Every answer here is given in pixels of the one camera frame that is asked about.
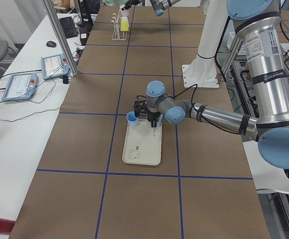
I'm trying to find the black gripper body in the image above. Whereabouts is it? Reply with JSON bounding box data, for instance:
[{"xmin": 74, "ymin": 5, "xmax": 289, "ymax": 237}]
[
  {"xmin": 127, "ymin": 0, "xmax": 142, "ymax": 7},
  {"xmin": 146, "ymin": 108, "xmax": 161, "ymax": 122}
]

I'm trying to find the pink plastic cup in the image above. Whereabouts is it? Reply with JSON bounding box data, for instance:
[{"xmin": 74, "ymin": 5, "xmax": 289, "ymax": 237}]
[{"xmin": 120, "ymin": 4, "xmax": 130, "ymax": 17}]

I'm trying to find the yellow plastic cup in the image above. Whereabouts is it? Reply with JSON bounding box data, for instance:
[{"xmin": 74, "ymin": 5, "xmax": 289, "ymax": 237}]
[{"xmin": 120, "ymin": 16, "xmax": 129, "ymax": 32}]

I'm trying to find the blue cup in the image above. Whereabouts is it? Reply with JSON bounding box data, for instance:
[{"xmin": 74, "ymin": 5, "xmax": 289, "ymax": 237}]
[
  {"xmin": 157, "ymin": 114, "xmax": 163, "ymax": 124},
  {"xmin": 126, "ymin": 111, "xmax": 139, "ymax": 127}
]

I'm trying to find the grey plastic cup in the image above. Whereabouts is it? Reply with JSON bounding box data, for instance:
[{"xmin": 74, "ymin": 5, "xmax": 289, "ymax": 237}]
[{"xmin": 151, "ymin": 125, "xmax": 162, "ymax": 133}]

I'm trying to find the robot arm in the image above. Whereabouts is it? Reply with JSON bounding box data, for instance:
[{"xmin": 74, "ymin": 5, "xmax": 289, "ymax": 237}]
[
  {"xmin": 141, "ymin": 0, "xmax": 289, "ymax": 169},
  {"xmin": 121, "ymin": 0, "xmax": 180, "ymax": 16}
]

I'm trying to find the beige serving tray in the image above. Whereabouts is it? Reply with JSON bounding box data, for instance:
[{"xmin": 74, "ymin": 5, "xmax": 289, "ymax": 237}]
[{"xmin": 122, "ymin": 119, "xmax": 162, "ymax": 166}]

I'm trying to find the black keyboard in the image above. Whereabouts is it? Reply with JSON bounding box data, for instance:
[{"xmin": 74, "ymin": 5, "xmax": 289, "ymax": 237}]
[{"xmin": 59, "ymin": 16, "xmax": 78, "ymax": 39}]

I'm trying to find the brown paper table cover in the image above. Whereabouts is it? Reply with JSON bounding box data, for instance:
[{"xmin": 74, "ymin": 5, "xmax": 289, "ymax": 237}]
[{"xmin": 10, "ymin": 6, "xmax": 270, "ymax": 239}]

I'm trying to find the black computer mouse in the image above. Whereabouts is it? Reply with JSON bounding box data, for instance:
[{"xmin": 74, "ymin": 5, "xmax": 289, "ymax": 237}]
[{"xmin": 46, "ymin": 41, "xmax": 57, "ymax": 48}]

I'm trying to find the far teach pendant tablet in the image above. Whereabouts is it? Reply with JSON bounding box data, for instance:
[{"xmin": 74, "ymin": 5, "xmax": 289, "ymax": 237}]
[{"xmin": 40, "ymin": 54, "xmax": 69, "ymax": 80}]

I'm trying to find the teach pendant tablet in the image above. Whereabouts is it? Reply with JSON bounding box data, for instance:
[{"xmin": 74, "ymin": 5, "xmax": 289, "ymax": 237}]
[
  {"xmin": 40, "ymin": 54, "xmax": 69, "ymax": 80},
  {"xmin": 2, "ymin": 73, "xmax": 38, "ymax": 102}
]

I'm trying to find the small black adapter box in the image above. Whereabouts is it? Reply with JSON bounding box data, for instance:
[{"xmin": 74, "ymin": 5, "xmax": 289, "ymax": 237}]
[{"xmin": 62, "ymin": 75, "xmax": 70, "ymax": 84}]

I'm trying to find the white chair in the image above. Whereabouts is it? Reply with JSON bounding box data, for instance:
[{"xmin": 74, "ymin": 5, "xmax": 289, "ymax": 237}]
[{"xmin": 243, "ymin": 141, "xmax": 289, "ymax": 194}]

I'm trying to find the near teach pendant tablet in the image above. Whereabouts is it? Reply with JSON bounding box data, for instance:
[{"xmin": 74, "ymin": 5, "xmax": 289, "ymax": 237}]
[{"xmin": 2, "ymin": 73, "xmax": 38, "ymax": 102}]

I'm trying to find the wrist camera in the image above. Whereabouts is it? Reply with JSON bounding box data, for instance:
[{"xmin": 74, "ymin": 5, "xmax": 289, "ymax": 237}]
[{"xmin": 134, "ymin": 95, "xmax": 147, "ymax": 118}]

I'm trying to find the white wire cup rack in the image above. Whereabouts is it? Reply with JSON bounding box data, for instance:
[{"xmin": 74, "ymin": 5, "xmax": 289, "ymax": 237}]
[{"xmin": 111, "ymin": 13, "xmax": 129, "ymax": 41}]

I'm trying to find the white camera mast column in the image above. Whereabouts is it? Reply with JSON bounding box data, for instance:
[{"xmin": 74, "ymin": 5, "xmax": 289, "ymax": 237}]
[{"xmin": 182, "ymin": 0, "xmax": 227, "ymax": 88}]

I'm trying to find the aluminium frame post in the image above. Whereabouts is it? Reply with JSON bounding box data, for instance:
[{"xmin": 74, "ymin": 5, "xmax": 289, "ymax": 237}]
[{"xmin": 42, "ymin": 0, "xmax": 78, "ymax": 76}]

